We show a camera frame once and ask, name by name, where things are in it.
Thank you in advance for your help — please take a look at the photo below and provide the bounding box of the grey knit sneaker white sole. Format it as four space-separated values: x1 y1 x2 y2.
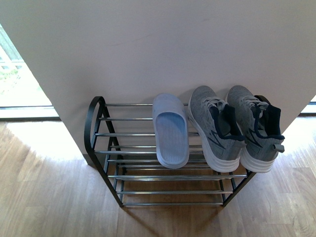
227 85 284 173

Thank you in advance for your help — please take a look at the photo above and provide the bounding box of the black metal shoe rack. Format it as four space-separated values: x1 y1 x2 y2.
84 96 255 207

